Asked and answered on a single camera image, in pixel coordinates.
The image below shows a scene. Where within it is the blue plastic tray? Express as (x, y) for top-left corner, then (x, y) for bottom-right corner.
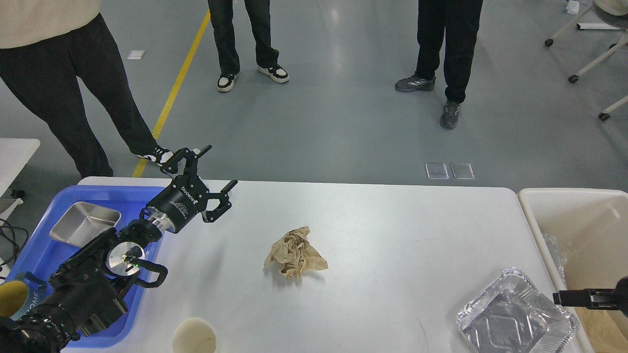
(7, 185), (163, 350)

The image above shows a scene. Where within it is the white plastic bin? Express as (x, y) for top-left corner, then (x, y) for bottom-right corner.
(518, 188), (628, 353)

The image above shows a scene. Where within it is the cream paper cup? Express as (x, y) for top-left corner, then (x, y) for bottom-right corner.
(171, 317), (219, 353)

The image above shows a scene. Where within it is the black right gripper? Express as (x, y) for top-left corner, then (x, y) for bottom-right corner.
(552, 277), (628, 314)

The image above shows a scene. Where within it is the person in beige top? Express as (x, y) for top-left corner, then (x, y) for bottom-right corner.
(0, 0), (173, 178)

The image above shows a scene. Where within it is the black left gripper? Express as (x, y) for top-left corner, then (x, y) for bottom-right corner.
(143, 145), (238, 234)

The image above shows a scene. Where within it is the clear floor plate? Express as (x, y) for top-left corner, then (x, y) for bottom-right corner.
(449, 162), (475, 179)
(425, 162), (449, 179)

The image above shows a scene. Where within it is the right clear floor plate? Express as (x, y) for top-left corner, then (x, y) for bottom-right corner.
(449, 162), (475, 179)

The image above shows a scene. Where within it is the person with grey shoes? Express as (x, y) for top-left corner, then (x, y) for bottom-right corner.
(394, 0), (484, 129)

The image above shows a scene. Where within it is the teal HOME mug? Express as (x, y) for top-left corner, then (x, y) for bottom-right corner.
(0, 271), (49, 320)

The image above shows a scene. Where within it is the white rolling chair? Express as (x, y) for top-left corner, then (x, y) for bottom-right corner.
(544, 0), (628, 122)

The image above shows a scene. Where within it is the square stainless steel dish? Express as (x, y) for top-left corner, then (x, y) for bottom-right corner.
(49, 202), (121, 248)

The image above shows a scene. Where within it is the brown paper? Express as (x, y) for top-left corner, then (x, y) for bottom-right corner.
(264, 226), (328, 279)

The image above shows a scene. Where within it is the left clear floor plate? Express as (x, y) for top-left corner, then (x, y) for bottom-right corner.
(425, 162), (449, 179)

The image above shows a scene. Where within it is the aluminium foil tray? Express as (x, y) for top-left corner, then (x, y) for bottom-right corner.
(457, 267), (580, 353)

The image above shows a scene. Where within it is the person with black-white sneakers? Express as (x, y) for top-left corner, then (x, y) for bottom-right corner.
(207, 0), (290, 93)

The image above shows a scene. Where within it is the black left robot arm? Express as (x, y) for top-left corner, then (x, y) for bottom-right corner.
(1, 145), (237, 353)

